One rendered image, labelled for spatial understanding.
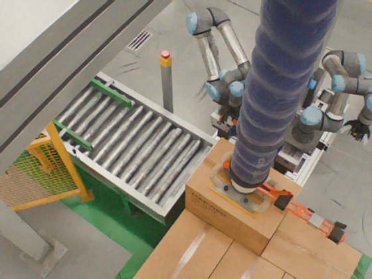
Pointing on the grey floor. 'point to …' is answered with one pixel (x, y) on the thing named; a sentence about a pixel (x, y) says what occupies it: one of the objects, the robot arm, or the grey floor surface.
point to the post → (167, 83)
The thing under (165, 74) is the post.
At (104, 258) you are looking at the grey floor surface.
